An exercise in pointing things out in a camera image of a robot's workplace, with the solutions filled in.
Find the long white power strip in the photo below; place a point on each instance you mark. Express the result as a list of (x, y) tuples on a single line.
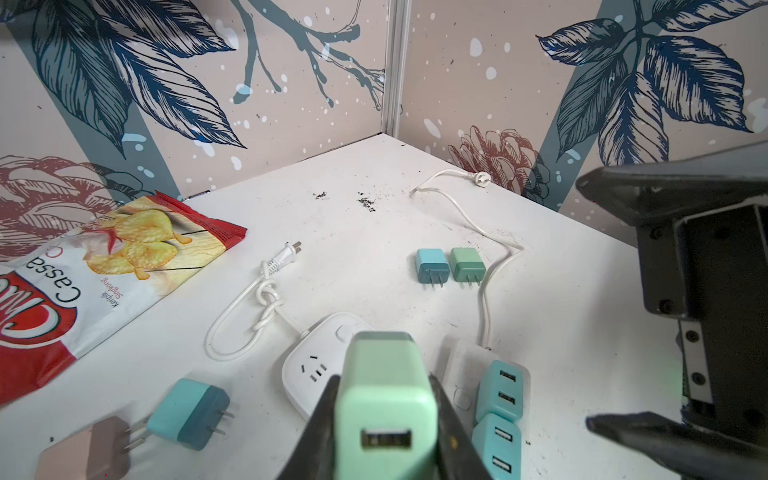
[(465, 367)]

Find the teal charger beside pink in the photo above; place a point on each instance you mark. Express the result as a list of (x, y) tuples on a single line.
[(190, 414)]

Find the red chips bag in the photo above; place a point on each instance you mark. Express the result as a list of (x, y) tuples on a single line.
[(74, 292)]

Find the white square power socket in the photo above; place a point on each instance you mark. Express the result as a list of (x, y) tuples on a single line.
[(318, 356)]

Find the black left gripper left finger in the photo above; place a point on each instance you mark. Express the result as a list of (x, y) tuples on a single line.
[(314, 455)]

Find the teal charger plug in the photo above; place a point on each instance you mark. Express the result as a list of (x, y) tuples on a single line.
[(498, 443), (432, 266), (501, 391)]

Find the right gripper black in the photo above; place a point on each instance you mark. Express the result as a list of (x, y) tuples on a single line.
[(709, 273)]

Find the pink charger plug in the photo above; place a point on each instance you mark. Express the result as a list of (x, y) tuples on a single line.
[(100, 451)]

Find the green charger plug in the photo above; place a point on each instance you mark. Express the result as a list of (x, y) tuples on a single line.
[(467, 265)]

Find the light green charger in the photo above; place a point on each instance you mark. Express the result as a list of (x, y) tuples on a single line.
[(385, 413)]

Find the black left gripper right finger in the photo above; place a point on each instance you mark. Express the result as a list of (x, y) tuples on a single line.
[(455, 456)]

